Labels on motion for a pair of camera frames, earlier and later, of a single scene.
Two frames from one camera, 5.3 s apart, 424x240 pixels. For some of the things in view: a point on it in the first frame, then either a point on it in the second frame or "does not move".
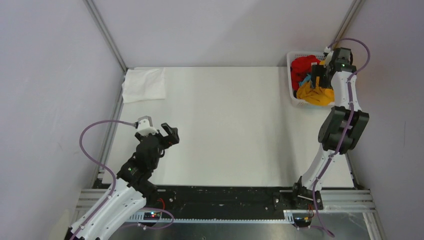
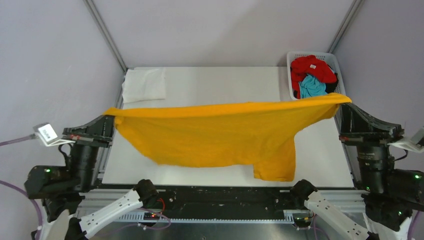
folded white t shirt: (144, 84) does not move
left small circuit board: (153, 216) does not move
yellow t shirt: (315, 95) → (260, 134)
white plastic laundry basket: (295, 101) does not move
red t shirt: (300, 67) does not move
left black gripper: (172, 133) → (103, 126)
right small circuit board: (303, 222) does not move
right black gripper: (317, 70) → (364, 129)
